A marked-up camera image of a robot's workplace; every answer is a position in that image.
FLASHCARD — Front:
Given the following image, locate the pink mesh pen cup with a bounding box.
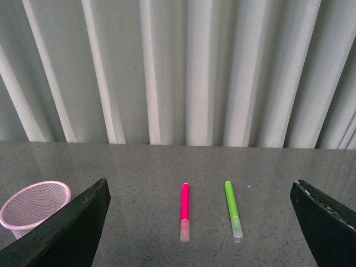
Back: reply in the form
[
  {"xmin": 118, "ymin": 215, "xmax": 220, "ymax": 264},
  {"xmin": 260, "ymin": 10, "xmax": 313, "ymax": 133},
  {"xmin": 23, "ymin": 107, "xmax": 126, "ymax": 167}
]
[{"xmin": 1, "ymin": 181, "xmax": 71, "ymax": 240}]

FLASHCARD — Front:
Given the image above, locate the grey pleated curtain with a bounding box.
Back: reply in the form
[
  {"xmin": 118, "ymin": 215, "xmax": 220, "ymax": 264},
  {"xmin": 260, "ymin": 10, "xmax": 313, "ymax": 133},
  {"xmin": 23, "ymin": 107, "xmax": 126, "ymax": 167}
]
[{"xmin": 1, "ymin": 1, "xmax": 355, "ymax": 150}]

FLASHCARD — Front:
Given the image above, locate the green highlighter pen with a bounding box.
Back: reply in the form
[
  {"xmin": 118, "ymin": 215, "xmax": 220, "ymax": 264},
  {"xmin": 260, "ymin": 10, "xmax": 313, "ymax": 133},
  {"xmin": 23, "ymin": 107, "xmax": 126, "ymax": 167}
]
[{"xmin": 224, "ymin": 181, "xmax": 243, "ymax": 243}]

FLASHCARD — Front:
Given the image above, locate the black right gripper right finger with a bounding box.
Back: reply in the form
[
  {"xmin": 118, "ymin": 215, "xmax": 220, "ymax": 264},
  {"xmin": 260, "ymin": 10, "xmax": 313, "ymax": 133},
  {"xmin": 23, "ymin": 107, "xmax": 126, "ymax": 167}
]
[{"xmin": 290, "ymin": 180, "xmax": 355, "ymax": 266}]

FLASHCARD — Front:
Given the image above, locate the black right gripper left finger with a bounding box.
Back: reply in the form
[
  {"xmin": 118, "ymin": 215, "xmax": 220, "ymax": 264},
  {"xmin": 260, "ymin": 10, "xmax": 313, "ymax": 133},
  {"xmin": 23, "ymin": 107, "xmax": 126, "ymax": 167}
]
[{"xmin": 1, "ymin": 179, "xmax": 111, "ymax": 266}]

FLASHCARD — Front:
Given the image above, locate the pink highlighter pen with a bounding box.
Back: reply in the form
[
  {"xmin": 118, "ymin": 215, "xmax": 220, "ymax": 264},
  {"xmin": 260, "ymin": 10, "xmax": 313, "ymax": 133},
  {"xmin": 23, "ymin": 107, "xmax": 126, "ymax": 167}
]
[{"xmin": 180, "ymin": 183, "xmax": 190, "ymax": 242}]

